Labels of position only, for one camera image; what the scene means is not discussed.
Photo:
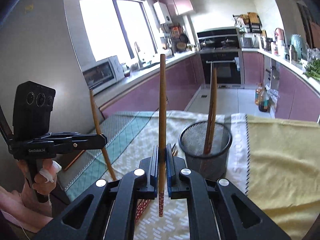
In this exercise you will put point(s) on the steel stock pot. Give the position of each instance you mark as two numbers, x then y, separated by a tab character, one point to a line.
266	43

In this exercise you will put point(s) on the patterned green white tablecloth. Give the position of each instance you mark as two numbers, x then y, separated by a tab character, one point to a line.
135	135

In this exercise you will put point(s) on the hanging black pan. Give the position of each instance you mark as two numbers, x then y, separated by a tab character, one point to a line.
184	38

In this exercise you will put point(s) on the teal bag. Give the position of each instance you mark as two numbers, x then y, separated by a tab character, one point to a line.
298	46

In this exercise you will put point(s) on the dark sauce bottle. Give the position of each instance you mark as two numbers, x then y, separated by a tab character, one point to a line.
264	102

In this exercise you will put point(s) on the white towel on oven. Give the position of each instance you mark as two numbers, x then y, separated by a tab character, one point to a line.
237	63

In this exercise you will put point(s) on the white toaster oven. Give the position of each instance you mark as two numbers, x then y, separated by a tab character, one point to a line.
110	70

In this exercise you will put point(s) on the black built-in oven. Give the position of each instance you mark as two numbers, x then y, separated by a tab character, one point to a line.
220	76

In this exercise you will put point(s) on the person's left hand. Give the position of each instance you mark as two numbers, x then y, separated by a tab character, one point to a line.
46	185

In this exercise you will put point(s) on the pink base cabinets with sink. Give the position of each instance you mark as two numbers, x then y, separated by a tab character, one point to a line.
155	87

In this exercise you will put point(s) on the white water heater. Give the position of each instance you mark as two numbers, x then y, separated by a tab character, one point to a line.
161	12

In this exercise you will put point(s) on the chrome faucet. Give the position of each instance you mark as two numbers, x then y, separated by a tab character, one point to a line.
137	52

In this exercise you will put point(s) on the yellow cooking oil bottle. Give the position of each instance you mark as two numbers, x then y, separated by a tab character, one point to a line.
258	95

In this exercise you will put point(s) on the small silver appliance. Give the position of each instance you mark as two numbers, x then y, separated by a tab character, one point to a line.
247	42

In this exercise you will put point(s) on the black countertop storage rack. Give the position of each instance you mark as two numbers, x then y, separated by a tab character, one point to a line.
252	23

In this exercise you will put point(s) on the yellow cloth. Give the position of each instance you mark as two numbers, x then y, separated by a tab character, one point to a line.
280	155

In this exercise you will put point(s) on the pink base cabinets with vegetables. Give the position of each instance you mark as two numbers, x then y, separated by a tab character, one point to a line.
295	92

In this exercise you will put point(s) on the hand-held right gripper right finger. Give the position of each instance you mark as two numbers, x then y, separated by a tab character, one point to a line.
171	170

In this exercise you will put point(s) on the person's left forearm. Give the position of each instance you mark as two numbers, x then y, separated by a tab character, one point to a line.
15	210

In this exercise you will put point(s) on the pink wall cabinet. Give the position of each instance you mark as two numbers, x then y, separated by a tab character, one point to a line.
180	3

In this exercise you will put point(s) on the green leafy vegetables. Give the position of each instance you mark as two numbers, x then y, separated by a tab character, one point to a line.
313	70

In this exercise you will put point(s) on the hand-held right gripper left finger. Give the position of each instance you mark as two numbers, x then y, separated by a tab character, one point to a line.
155	166

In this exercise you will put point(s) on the black mesh utensil holder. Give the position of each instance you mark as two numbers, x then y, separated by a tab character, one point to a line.
200	166

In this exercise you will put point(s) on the crumpled clear plastic bag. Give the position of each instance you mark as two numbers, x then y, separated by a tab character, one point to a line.
313	53

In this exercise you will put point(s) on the black range hood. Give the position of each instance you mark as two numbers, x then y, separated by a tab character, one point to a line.
217	33

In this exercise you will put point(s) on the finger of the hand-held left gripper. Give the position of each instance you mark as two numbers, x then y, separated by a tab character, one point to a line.
87	141

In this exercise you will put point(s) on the cooking pot with lid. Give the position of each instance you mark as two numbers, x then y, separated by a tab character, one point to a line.
228	42
206	43

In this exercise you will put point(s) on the dark jar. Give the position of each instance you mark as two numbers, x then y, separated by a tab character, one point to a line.
127	73

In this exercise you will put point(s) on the kitchen window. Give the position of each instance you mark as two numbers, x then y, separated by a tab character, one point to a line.
105	30

